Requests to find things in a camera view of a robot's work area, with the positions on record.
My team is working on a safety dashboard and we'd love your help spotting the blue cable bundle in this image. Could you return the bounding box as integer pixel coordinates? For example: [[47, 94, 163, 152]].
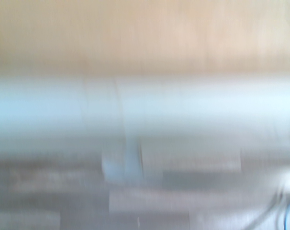
[[281, 201, 290, 230]]

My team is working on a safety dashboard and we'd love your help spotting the white wooden drawer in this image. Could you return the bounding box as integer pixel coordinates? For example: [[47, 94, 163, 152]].
[[0, 0, 290, 173]]

